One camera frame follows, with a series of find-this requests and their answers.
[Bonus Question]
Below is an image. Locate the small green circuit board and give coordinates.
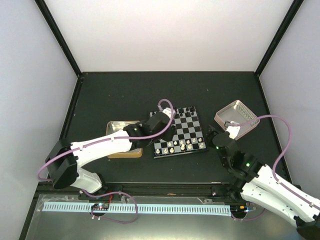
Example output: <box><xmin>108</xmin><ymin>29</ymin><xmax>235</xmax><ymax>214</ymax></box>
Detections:
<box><xmin>91</xmin><ymin>203</ymin><xmax>109</xmax><ymax>211</ymax></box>

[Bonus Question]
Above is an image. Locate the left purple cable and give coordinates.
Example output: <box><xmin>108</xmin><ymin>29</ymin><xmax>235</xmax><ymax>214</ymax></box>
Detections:
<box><xmin>36</xmin><ymin>99</ymin><xmax>176</xmax><ymax>182</ymax></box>

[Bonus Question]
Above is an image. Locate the black aluminium frame post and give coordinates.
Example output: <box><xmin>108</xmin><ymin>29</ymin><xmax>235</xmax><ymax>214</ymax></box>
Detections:
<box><xmin>34</xmin><ymin>0</ymin><xmax>82</xmax><ymax>77</ymax></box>
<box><xmin>255</xmin><ymin>0</ymin><xmax>304</xmax><ymax>77</ymax></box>

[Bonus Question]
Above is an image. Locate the black aluminium frame right post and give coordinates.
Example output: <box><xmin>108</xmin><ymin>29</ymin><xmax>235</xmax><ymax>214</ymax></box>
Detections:
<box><xmin>255</xmin><ymin>0</ymin><xmax>304</xmax><ymax>77</ymax></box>

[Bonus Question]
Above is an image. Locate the purple cable loop front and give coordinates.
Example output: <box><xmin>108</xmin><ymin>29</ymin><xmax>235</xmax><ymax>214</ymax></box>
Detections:
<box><xmin>90</xmin><ymin>191</ymin><xmax>139</xmax><ymax>225</ymax></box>

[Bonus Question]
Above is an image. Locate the pink metal tin tray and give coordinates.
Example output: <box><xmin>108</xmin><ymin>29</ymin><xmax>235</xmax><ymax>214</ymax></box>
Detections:
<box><xmin>214</xmin><ymin>100</ymin><xmax>260</xmax><ymax>140</ymax></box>

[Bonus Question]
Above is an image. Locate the black aluminium frame left post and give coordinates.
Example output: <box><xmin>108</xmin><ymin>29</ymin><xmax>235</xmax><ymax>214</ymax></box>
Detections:
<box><xmin>34</xmin><ymin>0</ymin><xmax>82</xmax><ymax>77</ymax></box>

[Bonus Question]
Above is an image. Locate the light blue cable duct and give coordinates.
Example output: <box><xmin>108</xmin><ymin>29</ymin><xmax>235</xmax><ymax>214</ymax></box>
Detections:
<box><xmin>42</xmin><ymin>202</ymin><xmax>231</xmax><ymax>217</ymax></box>

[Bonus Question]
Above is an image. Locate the black and silver chessboard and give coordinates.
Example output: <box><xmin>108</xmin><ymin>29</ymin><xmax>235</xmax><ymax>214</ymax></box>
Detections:
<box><xmin>153</xmin><ymin>106</ymin><xmax>208</xmax><ymax>159</ymax></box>

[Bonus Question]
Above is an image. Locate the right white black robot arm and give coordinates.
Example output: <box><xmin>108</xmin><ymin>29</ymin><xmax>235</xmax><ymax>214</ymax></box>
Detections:
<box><xmin>207</xmin><ymin>126</ymin><xmax>320</xmax><ymax>240</ymax></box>

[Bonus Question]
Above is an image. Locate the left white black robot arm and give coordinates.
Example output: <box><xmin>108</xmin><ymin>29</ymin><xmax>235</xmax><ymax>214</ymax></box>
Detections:
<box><xmin>45</xmin><ymin>108</ymin><xmax>175</xmax><ymax>200</ymax></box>

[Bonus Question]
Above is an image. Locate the gold metal tin tray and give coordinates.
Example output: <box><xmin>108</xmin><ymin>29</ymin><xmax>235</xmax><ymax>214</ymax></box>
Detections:
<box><xmin>106</xmin><ymin>120</ymin><xmax>143</xmax><ymax>159</ymax></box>

